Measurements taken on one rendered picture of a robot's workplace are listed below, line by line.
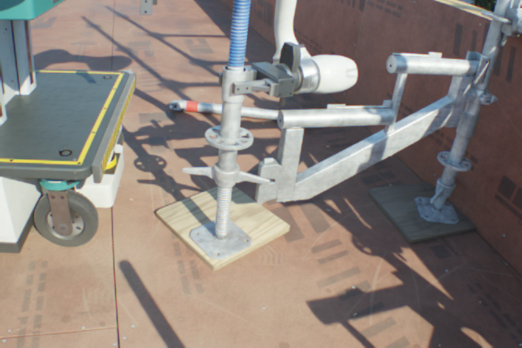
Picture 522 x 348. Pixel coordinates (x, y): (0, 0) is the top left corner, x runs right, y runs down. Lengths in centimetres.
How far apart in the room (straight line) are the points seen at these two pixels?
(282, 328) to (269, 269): 21
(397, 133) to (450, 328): 57
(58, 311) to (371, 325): 78
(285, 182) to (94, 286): 58
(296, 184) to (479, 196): 71
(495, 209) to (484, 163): 16
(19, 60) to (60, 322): 79
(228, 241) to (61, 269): 47
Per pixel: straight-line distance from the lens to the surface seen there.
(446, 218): 162
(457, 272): 144
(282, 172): 118
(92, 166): 104
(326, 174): 125
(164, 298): 114
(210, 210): 139
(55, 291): 120
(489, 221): 161
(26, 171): 107
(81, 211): 121
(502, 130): 154
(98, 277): 121
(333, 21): 253
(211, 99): 227
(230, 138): 107
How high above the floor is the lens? 85
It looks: 29 degrees down
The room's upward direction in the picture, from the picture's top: 8 degrees clockwise
